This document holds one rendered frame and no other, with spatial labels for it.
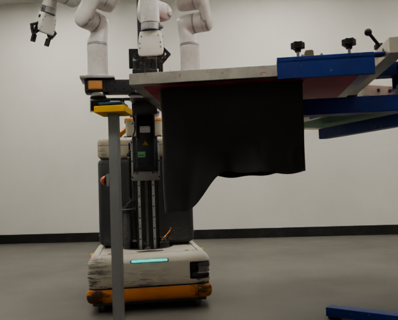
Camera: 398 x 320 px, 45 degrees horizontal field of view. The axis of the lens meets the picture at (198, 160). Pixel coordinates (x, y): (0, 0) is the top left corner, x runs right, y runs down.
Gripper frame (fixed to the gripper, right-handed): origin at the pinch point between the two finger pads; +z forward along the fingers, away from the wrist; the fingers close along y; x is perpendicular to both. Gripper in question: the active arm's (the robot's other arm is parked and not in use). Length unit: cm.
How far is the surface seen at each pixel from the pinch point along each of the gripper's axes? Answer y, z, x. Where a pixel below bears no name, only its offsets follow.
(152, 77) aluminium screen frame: -5.9, 9.5, 30.0
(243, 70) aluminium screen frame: -35.8, 9.2, 29.8
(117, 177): 17.8, 41.5, -8.5
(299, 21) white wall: -102, -138, -382
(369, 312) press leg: -84, 103, -29
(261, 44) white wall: -56, -114, -382
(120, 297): 18, 90, -8
